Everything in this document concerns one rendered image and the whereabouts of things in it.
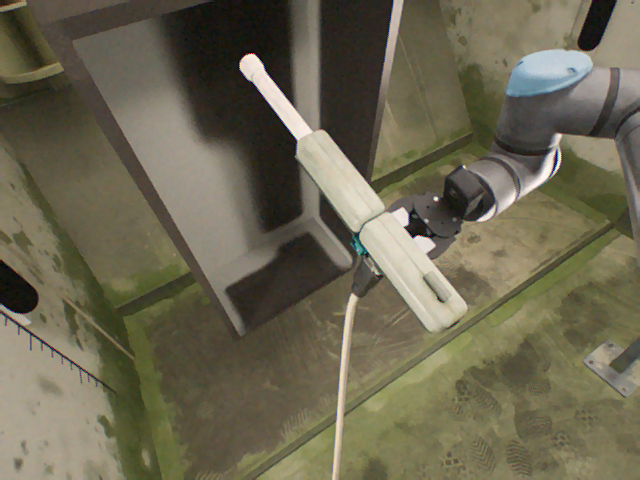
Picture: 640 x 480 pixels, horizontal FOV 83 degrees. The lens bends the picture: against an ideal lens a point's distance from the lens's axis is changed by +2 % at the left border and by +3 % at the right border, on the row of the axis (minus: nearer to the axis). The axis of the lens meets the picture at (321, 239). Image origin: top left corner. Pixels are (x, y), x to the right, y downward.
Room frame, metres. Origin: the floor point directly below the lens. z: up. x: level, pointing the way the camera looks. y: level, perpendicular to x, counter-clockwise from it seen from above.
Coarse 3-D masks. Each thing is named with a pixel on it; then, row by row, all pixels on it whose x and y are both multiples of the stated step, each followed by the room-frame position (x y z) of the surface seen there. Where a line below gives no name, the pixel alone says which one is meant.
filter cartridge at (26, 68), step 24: (0, 0) 1.58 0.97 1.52; (24, 0) 1.61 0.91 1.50; (0, 24) 1.55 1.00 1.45; (24, 24) 1.59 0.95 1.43; (0, 48) 1.54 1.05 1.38; (24, 48) 1.57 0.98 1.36; (48, 48) 1.61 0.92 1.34; (0, 72) 1.56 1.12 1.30; (24, 72) 1.55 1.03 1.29; (48, 72) 1.57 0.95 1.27
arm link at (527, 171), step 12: (492, 144) 0.49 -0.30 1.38; (492, 156) 0.45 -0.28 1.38; (504, 156) 0.44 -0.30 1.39; (516, 156) 0.43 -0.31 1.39; (528, 156) 0.42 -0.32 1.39; (540, 156) 0.42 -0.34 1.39; (552, 156) 0.43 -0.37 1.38; (516, 168) 0.42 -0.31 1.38; (528, 168) 0.42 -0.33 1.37; (540, 168) 0.42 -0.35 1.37; (552, 168) 0.44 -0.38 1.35; (516, 180) 0.40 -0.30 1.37; (528, 180) 0.41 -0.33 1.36; (540, 180) 0.42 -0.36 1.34; (516, 192) 0.39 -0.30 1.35; (528, 192) 0.41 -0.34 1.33
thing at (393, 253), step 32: (256, 64) 0.58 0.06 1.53; (320, 160) 0.40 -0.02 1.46; (352, 192) 0.35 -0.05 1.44; (352, 224) 0.33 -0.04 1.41; (384, 224) 0.31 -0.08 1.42; (384, 256) 0.27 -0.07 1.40; (416, 256) 0.27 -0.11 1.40; (352, 288) 0.35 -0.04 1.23; (416, 288) 0.23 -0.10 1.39; (448, 288) 0.23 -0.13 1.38; (448, 320) 0.19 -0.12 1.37
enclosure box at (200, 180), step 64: (64, 0) 0.57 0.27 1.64; (128, 0) 0.56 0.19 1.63; (192, 0) 0.60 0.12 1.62; (256, 0) 1.05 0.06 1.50; (320, 0) 1.07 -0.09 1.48; (384, 0) 0.85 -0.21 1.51; (64, 64) 0.52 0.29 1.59; (128, 64) 0.91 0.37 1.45; (192, 64) 0.98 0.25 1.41; (320, 64) 1.10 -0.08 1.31; (384, 64) 0.81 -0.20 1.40; (128, 128) 0.91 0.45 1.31; (192, 128) 0.99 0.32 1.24; (256, 128) 1.09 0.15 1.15; (320, 128) 1.14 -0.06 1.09; (192, 192) 1.00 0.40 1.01; (256, 192) 1.12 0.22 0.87; (320, 192) 1.20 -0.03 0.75; (192, 256) 0.62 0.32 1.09; (256, 256) 1.11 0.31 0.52; (320, 256) 1.07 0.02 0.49; (256, 320) 0.80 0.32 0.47
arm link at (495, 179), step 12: (468, 168) 0.43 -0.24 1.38; (480, 168) 0.42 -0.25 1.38; (492, 168) 0.42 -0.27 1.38; (504, 168) 0.42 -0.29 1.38; (480, 180) 0.40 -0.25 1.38; (492, 180) 0.40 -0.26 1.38; (504, 180) 0.40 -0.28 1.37; (492, 192) 0.38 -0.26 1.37; (504, 192) 0.39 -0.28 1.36; (492, 204) 0.38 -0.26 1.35; (504, 204) 0.38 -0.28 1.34; (492, 216) 0.37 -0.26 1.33
